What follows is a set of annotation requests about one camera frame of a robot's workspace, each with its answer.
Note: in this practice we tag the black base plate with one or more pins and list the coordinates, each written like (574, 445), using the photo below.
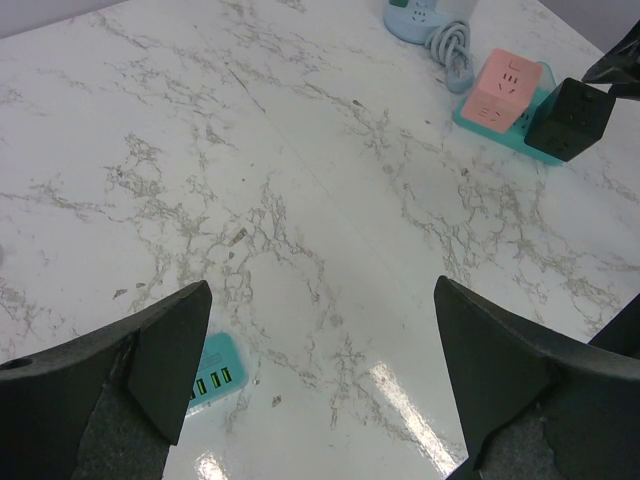
(622, 334)

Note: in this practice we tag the black cube socket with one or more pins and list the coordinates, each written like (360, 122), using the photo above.
(570, 120)

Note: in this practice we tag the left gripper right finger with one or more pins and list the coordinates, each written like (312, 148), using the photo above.
(534, 403)

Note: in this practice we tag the blue round power strip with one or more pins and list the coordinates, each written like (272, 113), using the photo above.
(420, 18)

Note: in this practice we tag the pink cube socket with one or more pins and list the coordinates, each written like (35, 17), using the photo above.
(502, 91)

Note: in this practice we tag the green plug adapter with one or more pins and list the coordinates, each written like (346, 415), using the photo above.
(399, 3)

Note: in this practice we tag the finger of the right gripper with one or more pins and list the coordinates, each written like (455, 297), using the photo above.
(619, 67)

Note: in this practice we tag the teal square adapter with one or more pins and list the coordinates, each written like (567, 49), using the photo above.
(220, 373)

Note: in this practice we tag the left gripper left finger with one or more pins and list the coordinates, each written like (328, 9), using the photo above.
(109, 404)

